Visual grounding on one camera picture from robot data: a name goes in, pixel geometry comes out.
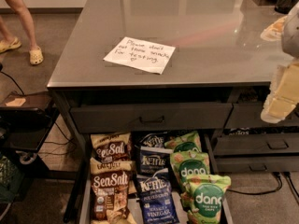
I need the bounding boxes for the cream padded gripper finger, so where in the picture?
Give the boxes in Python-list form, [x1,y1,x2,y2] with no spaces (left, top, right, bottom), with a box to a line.
[261,59,299,123]

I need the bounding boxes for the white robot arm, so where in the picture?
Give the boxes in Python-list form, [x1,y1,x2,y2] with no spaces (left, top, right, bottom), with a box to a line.
[261,2,299,123]

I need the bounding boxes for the grey top right drawer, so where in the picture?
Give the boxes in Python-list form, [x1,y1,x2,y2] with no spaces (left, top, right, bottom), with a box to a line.
[225,102,299,129]

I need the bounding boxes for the grey middle right drawer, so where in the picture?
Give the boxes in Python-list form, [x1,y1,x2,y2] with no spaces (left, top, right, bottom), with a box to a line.
[214,133,299,156]

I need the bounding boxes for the grey bottom right drawer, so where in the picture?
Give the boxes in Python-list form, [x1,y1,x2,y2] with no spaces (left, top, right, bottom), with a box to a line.
[216,156,299,173]

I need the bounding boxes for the rear green Dang chip bag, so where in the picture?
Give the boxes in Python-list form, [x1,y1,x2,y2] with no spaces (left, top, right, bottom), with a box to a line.
[164,131,202,152]

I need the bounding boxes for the green dang chip bag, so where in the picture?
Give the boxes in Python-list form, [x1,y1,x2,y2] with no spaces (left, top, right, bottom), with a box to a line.
[186,175,231,224]
[170,150,210,190]
[164,131,202,152]

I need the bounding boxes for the open grey middle drawer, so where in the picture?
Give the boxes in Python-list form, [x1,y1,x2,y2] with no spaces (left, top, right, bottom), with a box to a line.
[63,131,235,224]

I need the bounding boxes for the grey top left drawer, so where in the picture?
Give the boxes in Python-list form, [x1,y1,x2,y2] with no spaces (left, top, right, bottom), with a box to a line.
[70,103,233,133]

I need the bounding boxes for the middle green Dang chip bag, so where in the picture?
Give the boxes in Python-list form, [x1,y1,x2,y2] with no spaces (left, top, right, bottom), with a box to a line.
[170,150,210,190]

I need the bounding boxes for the grey cabinet counter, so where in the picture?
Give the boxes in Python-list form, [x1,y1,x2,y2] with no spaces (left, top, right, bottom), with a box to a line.
[48,0,298,224]

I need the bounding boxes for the front green Dang chip bag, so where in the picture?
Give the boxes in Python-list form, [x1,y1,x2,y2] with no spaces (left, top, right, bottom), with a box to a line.
[186,175,231,224]

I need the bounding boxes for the rear blue Kettle chip bag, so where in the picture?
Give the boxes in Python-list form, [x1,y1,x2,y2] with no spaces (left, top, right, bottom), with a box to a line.
[137,132,167,147]

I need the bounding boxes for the blue kettle chip bag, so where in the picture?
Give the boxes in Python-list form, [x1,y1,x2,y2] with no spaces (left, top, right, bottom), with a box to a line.
[136,168,179,224]
[136,147,173,175]
[137,132,167,147]

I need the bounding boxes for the middle blue Kettle chip bag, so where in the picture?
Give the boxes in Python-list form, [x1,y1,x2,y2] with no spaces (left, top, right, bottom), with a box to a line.
[136,147,173,175]

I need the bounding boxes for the front blue Kettle chip bag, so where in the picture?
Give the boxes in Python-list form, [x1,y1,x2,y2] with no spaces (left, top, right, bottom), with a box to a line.
[136,168,179,224]

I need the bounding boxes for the rear brown sea salt bag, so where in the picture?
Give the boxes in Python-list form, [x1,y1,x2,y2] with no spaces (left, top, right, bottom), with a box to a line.
[91,133,132,163]

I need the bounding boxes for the brown sea salt bag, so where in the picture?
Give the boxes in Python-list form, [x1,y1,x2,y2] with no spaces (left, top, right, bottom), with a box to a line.
[90,158,136,224]
[91,133,132,163]

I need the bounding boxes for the front brown sea salt bag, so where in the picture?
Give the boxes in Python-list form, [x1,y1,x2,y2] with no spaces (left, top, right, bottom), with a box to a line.
[90,158,136,224]

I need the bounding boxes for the white handwritten paper note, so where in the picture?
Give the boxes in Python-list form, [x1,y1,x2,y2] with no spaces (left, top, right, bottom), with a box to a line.
[104,37,176,75]

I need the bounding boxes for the yellow clog right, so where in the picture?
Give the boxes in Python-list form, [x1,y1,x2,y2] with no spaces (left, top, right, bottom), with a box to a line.
[29,48,44,65]

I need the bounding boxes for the yellow clog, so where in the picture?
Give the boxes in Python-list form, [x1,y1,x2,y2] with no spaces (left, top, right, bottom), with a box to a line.
[29,48,44,65]
[0,37,21,53]

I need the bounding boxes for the black side cart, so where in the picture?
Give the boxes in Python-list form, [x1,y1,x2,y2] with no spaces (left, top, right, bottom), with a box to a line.
[0,91,59,178]

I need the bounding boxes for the yellow clog left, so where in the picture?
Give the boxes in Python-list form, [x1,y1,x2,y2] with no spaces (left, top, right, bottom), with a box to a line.
[0,37,21,53]

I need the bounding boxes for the green crate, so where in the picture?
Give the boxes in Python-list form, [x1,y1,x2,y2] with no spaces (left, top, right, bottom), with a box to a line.
[0,154,24,203]

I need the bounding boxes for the person's bare legs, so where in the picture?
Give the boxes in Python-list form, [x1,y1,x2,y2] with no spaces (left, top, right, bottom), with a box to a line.
[0,0,39,50]

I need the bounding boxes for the black power cable right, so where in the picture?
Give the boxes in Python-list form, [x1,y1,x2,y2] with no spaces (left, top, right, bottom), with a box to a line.
[227,171,299,205]

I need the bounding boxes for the black cable on floor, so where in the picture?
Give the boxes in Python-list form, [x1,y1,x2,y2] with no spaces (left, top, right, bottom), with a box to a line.
[0,63,78,157]

